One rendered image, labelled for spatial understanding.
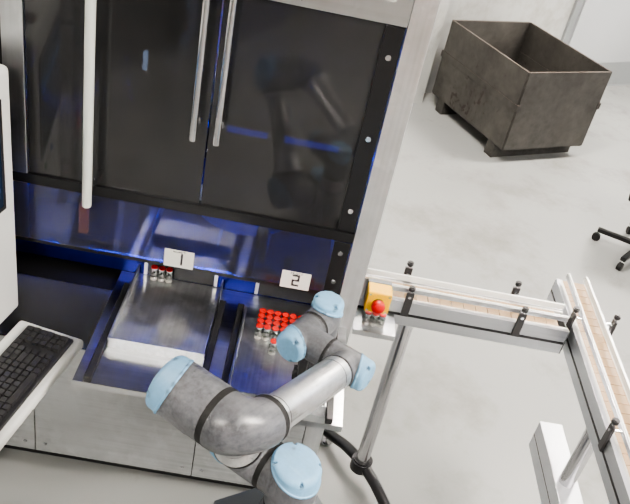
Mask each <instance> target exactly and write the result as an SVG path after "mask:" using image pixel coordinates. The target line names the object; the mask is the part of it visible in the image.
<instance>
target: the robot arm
mask: <svg viewBox="0 0 630 504"><path fill-rule="evenodd" d="M311 305H312V306H311V308H310V309H309V310H308V311H306V312H305V313H304V314H303V315H302V316H301V317H299V318H298V319H297V320H296V321H294V322H293V323H292V324H290V325H288V326H287V327H286V328H285V329H284V330H283V331H282V332H281V333H280V334H279V335H278V337H277V339H276V346H277V350H278V352H279V353H280V355H281V356H282V357H283V358H284V359H285V360H287V361H289V362H298V365H294V369H293V371H292V380H291V381H289V382H287V383H286V384H284V385H283V386H281V387H279V388H278V389H276V390H275V391H273V392H271V393H270V394H259V395H257V396H255V397H249V396H246V395H244V394H242V393H241V392H239V391H238V390H236V389H235V388H233V387H232V386H230V385H229V384H227V383H226V382H224V381H223V380H221V379H220V378H218V377H217V376H215V375H214V374H212V373H211V372H209V371H208V370H206V369H205V368H203V367H202V366H200V365H198V364H197V363H195V362H194V361H195V360H193V359H192V360H191V359H189V358H187V357H186V356H183V355H180V356H176V357H174V358H172V359H171V360H170V361H168V362H167V363H166V364H165V365H164V366H163V367H162V368H161V369H160V371H159V372H158V373H157V374H156V376H155V377H154V379H153V380H152V382H151V384H150V386H149V388H148V391H147V394H146V405H147V407H148V408H150V409H151V410H152V411H153V413H154V414H157V415H159V416H160V417H161V418H163V419H164V420H166V421H167V422H169V423H170V424H171V425H173V426H174V427H175V428H177V429H178V430H179V431H181V432H182V433H183V434H185V435H187V436H188V437H190V438H191V439H193V440H194V441H195V442H197V443H198V444H200V445H201V446H202V447H204V448H205V449H207V450H208V451H210V454H211V455H212V456H213V457H214V458H215V460H216V461H218V462H219V463H221V464H223V465H225V466H226V467H227V468H229V469H230V470H232V471H233V472H234V473H236V474H237V475H239V476H240V477H242V478H243V479H244V480H246V481H247V482H249V483H250V484H251V485H253V486H254V487H255V488H257V489H258V490H260V491H261V492H262V493H264V497H263V498H262V499H261V500H260V501H259V502H258V504H314V503H315V499H316V496H317V492H318V490H319V488H320V485H321V476H322V466H321V462H320V460H319V458H318V456H317V455H316V454H315V453H314V452H313V451H312V450H311V449H310V448H309V447H307V446H305V445H303V444H300V443H296V444H293V442H288V443H285V444H284V443H283V442H282V441H283V440H284V439H285V438H286V437H287V436H288V434H289V432H290V429H291V427H292V426H294V425H295V424H297V423H298V422H299V421H301V420H302V419H303V418H305V417H306V416H307V415H309V414H310V413H312V412H313V411H314V410H316V409H317V408H318V407H320V406H321V405H323V404H324V403H325V402H327V401H328V400H329V399H331V398H332V397H333V396H335V395H336V394H338V393H339V392H340V391H342V390H343V389H344V388H346V387H347V386H350V388H351V389H352V388H353V389H355V390H357V391H362V390H363V389H364V388H365V387H366V386H367V385H368V384H369V382H370V381H371V379H372V377H373V375H374V372H375V368H376V365H375V363H374V361H372V360H371V359H369V358H368V357H366V356H365V355H364V354H363V353H360V352H358V351H356V350H355V349H353V348H351V347H350V346H348V345H346V344H345V343H343V342H341V341H340V340H338V339H336V337H337V333H338V329H339V326H340V322H341V318H342V316H343V309H344V301H343V299H342V298H341V296H339V295H338V294H335V293H334V292H331V291H321V292H318V293H317V294H316V295H315V296H314V298H313V301H312V302H311Z"/></svg>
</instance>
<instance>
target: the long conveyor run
mask: <svg viewBox="0 0 630 504"><path fill-rule="evenodd" d="M566 279H567V281H562V280H560V279H557V278H556V280H555V282H554V284H553V286H552V288H551V291H550V293H549V295H548V297H547V300H548V301H551V302H557V303H562V304H565V306H564V308H563V310H562V312H563V313H562V314H563V315H566V316H569V319H568V321H567V322H565V323H566V326H567V328H568V330H569V335H568V338H567V340H566V342H565V344H564V346H563V348H562V350H563V353H564V356H565V359H566V363H567V366H568V369H569V372H570V376H571V379H572V382H573V386H574V389H575V392H576V395H577V399H578V402H579V405H580V409H581V412H582V415H583V418H584V422H585V425H586V428H587V432H588V435H589V438H590V441H591V445H592V448H593V451H594V454H595V458H596V461H597V464H598V468H599V471H600V474H601V477H602V481H603V484H604V487H605V491H606V494H607V497H608V500H609V504H630V383H629V380H628V378H627V375H626V373H625V370H624V368H623V365H622V362H621V360H620V357H619V355H618V352H617V350H616V347H615V345H614V342H613V339H612V337H611V336H612V334H613V332H614V330H615V328H616V326H617V324H618V323H617V321H619V320H620V319H621V315H620V314H615V315H614V319H613V320H612V322H611V323H610V322H606V321H605V319H604V316H603V314H602V311H601V309H600V306H599V304H598V301H597V298H596V296H595V293H594V291H593V288H592V286H591V283H590V281H589V278H588V277H585V279H584V283H585V284H584V285H583V284H578V283H574V282H573V280H572V277H571V274H570V273H569V274H568V273H567V275H566ZM607 325H609V328H608V327H607Z"/></svg>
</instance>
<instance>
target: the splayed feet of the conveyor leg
mask: <svg viewBox="0 0 630 504"><path fill-rule="evenodd" d="M332 443H334V444H335V445H337V446H338V447H339V448H341V449H342V450H343V451H344V452H345V453H346V454H347V455H348V456H349V457H350V458H351V461H350V469H351V470H352V472H354V473H355V474H357V475H362V476H364V478H365V479H366V481H367V483H368V484H369V486H370V488H371V490H372V492H373V494H374V496H375V498H376V501H377V503H378V504H390V501H389V499H388V497H387V495H386V493H385V491H384V488H383V486H382V484H381V483H380V481H379V479H378V477H377V475H376V474H375V472H374V471H373V469H372V464H373V459H372V457H370V460H369V462H368V463H366V464H363V463H360V462H358V461H357V459H356V456H357V453H358V449H357V448H356V447H355V446H354V445H353V444H352V443H351V442H349V441H348V440H347V439H345V438H344V437H343V436H341V435H340V434H338V433H337V432H335V431H332V430H326V429H325V430H324V432H323V434H322V438H321V442H320V444H321V445H322V446H330V445H331V444H332Z"/></svg>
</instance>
